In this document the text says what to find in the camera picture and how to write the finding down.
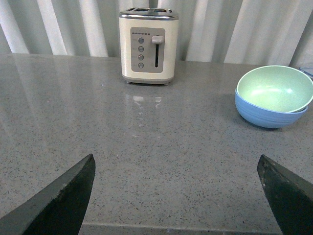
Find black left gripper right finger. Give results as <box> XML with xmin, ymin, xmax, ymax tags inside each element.
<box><xmin>257</xmin><ymin>155</ymin><xmax>313</xmax><ymax>235</ymax></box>

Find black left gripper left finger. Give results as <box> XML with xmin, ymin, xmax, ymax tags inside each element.
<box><xmin>0</xmin><ymin>154</ymin><xmax>95</xmax><ymax>235</ymax></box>

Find blue plastic bowl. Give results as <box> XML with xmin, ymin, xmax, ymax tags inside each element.
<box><xmin>235</xmin><ymin>90</ymin><xmax>308</xmax><ymax>129</ymax></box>

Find green plastic bowl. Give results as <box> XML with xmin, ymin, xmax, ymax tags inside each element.
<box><xmin>236</xmin><ymin>66</ymin><xmax>313</xmax><ymax>113</ymax></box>

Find white pleated curtain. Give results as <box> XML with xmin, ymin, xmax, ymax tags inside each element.
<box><xmin>0</xmin><ymin>0</ymin><xmax>313</xmax><ymax>67</ymax></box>

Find cream two-slot toaster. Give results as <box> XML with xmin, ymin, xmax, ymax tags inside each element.
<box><xmin>119</xmin><ymin>7</ymin><xmax>179</xmax><ymax>85</ymax></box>

